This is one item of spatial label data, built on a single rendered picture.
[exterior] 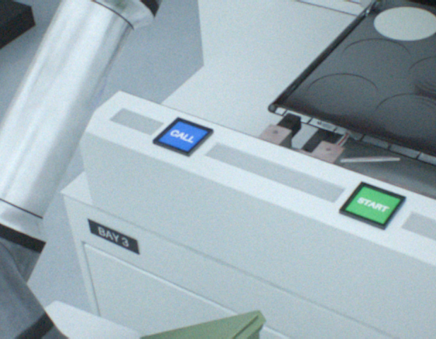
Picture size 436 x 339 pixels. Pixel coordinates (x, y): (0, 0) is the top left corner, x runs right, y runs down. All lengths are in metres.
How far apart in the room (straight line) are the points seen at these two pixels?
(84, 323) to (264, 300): 0.23
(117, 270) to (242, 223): 0.31
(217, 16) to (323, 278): 0.86
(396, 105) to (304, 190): 0.28
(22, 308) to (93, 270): 0.54
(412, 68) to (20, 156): 0.63
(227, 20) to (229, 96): 0.39
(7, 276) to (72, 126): 0.21
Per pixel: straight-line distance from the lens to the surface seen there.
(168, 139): 1.09
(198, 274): 1.18
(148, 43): 3.14
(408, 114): 1.23
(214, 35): 1.81
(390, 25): 1.42
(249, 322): 0.77
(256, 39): 1.54
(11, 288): 0.81
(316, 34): 1.55
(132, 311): 1.36
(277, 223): 1.02
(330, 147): 1.15
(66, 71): 0.95
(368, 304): 1.03
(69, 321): 1.10
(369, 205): 0.99
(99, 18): 0.97
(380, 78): 1.30
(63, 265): 2.33
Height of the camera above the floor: 1.63
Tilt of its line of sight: 40 degrees down
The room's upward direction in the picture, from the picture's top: 5 degrees counter-clockwise
